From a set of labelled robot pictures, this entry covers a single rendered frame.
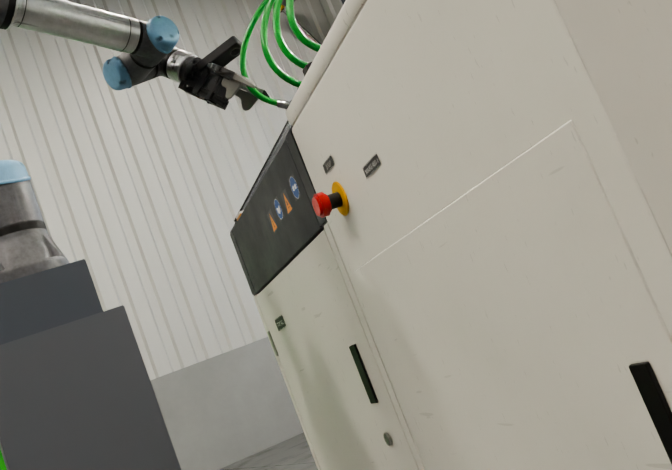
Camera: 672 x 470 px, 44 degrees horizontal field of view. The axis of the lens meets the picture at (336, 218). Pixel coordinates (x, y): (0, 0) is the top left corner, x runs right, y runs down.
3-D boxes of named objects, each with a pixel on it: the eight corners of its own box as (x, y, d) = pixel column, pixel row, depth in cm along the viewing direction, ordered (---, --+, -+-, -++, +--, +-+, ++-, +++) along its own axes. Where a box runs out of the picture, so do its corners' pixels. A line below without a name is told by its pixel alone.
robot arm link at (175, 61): (193, 57, 200) (174, 43, 193) (207, 63, 198) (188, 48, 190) (179, 85, 200) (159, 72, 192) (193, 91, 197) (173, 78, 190)
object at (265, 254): (255, 293, 191) (231, 229, 193) (273, 287, 192) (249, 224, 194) (320, 228, 133) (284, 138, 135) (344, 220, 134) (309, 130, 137)
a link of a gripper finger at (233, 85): (246, 106, 182) (221, 98, 188) (258, 82, 182) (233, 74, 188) (236, 100, 179) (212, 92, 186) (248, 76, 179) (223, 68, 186)
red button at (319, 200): (318, 227, 121) (305, 195, 121) (342, 219, 122) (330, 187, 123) (327, 218, 116) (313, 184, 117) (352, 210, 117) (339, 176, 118)
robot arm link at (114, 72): (115, 45, 182) (152, 33, 190) (94, 69, 190) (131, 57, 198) (134, 75, 183) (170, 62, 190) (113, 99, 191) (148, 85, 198)
